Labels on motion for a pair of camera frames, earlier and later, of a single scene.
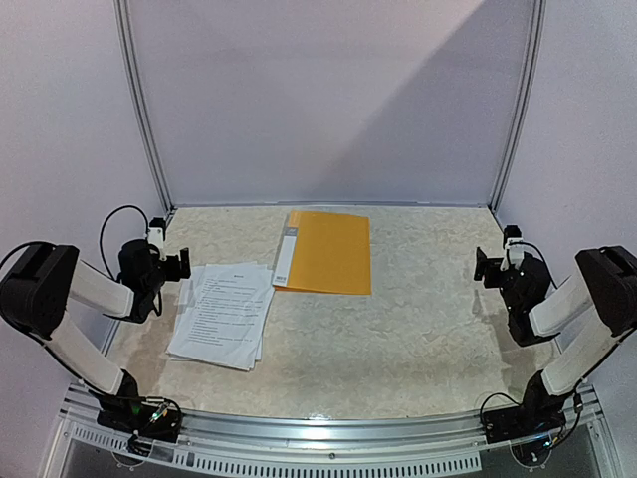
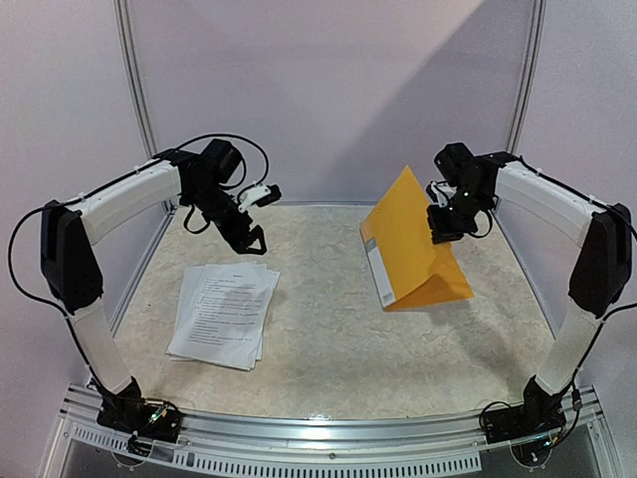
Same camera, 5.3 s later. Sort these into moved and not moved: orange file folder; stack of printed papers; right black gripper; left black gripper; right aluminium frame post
Moved: orange file folder; left black gripper; right black gripper
Not moved: right aluminium frame post; stack of printed papers
